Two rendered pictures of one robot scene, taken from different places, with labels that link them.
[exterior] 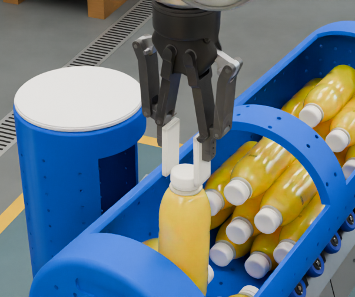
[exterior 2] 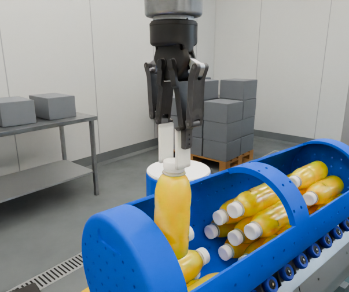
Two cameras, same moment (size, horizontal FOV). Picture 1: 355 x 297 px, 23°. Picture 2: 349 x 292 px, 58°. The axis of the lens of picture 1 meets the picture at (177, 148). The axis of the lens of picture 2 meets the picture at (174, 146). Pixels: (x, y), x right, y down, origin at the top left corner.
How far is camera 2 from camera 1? 0.58 m
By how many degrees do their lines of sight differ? 23
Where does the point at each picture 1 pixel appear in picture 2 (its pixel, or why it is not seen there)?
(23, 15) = not seen: hidden behind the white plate
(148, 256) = (143, 219)
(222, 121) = (191, 112)
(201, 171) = (180, 157)
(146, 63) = (150, 77)
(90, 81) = not seen: hidden behind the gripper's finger
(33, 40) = not seen: hidden behind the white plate
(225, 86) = (193, 81)
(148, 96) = (151, 102)
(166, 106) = (161, 108)
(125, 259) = (125, 218)
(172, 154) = (166, 148)
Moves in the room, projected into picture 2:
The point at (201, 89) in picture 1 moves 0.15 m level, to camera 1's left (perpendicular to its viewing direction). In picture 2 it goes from (179, 88) to (95, 86)
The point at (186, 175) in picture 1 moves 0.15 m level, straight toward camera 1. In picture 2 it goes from (172, 161) to (134, 197)
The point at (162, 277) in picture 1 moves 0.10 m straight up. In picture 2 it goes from (145, 234) to (143, 179)
